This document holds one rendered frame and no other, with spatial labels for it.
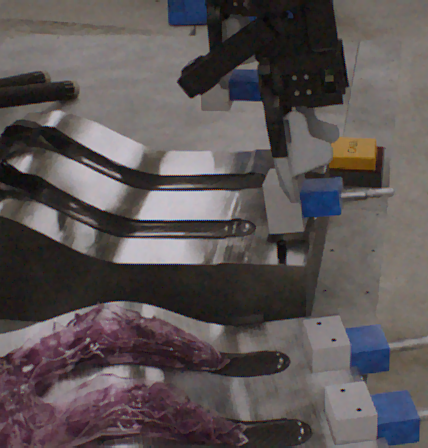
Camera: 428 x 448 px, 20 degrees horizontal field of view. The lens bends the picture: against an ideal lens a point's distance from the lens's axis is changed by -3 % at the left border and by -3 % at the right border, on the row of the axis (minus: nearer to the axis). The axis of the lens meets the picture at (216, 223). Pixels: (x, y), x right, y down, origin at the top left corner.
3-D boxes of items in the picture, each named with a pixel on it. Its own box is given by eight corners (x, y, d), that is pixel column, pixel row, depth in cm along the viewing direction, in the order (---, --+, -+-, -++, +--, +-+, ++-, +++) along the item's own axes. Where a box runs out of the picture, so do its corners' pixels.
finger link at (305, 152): (336, 202, 118) (326, 108, 117) (277, 207, 119) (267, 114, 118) (340, 198, 121) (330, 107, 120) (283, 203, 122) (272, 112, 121)
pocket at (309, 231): (315, 248, 130) (315, 218, 128) (310, 274, 126) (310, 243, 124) (274, 247, 131) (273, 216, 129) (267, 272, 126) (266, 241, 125)
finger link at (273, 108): (285, 158, 117) (274, 68, 116) (269, 159, 117) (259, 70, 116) (293, 154, 121) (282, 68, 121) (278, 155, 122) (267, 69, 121)
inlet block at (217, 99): (309, 98, 153) (308, 59, 151) (305, 114, 149) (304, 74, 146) (208, 95, 155) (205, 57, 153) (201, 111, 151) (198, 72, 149)
